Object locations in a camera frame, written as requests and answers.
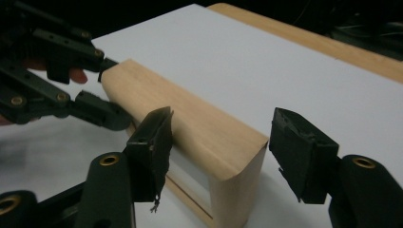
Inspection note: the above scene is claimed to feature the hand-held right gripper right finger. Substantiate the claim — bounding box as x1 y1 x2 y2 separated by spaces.
268 106 403 228

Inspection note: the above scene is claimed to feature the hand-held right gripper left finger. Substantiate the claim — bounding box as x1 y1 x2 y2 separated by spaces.
74 105 175 228

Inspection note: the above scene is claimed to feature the small wooden square clock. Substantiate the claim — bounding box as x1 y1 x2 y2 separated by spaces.
100 58 270 228

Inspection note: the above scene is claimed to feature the white board sheet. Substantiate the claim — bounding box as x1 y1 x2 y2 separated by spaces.
0 3 403 228

